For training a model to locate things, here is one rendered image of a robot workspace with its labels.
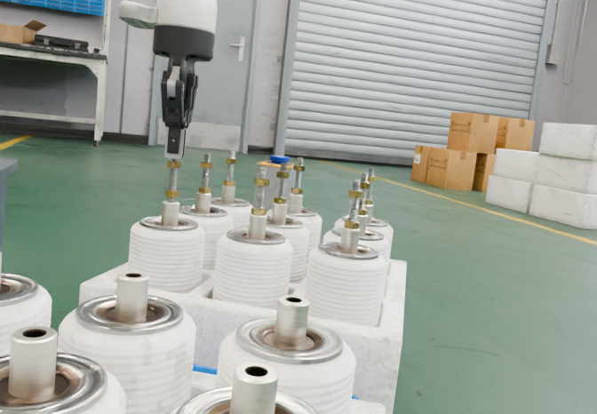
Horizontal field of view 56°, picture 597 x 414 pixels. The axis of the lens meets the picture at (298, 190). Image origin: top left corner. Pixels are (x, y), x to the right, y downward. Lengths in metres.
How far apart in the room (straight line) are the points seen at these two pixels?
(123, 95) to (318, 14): 2.14
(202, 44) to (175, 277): 0.29
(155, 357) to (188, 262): 0.34
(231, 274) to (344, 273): 0.14
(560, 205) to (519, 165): 0.44
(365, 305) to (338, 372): 0.30
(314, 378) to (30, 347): 0.17
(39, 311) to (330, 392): 0.22
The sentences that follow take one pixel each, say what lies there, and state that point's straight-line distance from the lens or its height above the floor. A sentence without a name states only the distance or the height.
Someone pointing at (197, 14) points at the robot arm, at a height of 0.52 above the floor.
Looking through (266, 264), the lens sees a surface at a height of 0.23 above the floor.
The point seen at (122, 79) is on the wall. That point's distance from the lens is 5.80.
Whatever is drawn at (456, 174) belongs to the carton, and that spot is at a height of 0.12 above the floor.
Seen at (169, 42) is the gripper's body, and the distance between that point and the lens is 0.72.
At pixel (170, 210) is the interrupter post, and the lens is 0.75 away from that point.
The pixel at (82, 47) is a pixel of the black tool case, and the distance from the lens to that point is 5.26.
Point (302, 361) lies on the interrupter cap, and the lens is 0.38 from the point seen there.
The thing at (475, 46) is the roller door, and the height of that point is 1.44.
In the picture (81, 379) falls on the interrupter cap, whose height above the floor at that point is 0.25.
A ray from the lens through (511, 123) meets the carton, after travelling 4.79.
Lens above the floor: 0.40
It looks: 7 degrees down
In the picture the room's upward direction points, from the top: 6 degrees clockwise
